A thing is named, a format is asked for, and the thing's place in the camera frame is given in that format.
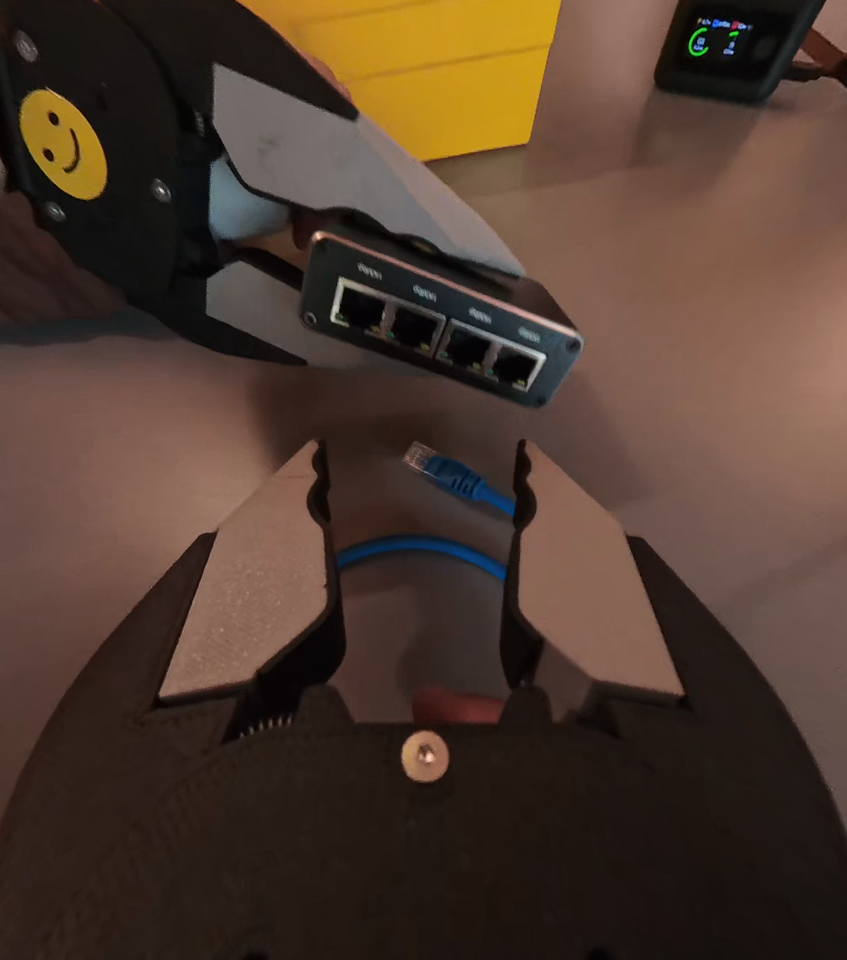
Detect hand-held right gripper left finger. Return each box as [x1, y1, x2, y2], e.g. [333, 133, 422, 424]
[158, 438, 348, 705]

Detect small black display device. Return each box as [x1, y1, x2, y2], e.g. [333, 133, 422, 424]
[654, 0, 830, 106]

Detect blue ethernet cable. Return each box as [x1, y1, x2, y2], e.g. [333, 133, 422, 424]
[335, 441, 521, 585]

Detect black network switch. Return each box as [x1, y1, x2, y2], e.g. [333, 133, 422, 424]
[297, 228, 586, 410]

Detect person's left forearm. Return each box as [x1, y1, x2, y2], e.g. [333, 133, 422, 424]
[0, 191, 132, 342]

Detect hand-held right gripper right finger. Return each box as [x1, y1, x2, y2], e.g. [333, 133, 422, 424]
[498, 438, 689, 723]

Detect yellow plastic bin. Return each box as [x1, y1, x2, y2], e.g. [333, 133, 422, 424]
[239, 0, 563, 162]

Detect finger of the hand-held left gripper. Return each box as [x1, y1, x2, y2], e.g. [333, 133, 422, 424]
[204, 246, 314, 366]
[208, 62, 527, 277]

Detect person's right hand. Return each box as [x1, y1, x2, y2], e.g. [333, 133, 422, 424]
[412, 684, 505, 725]

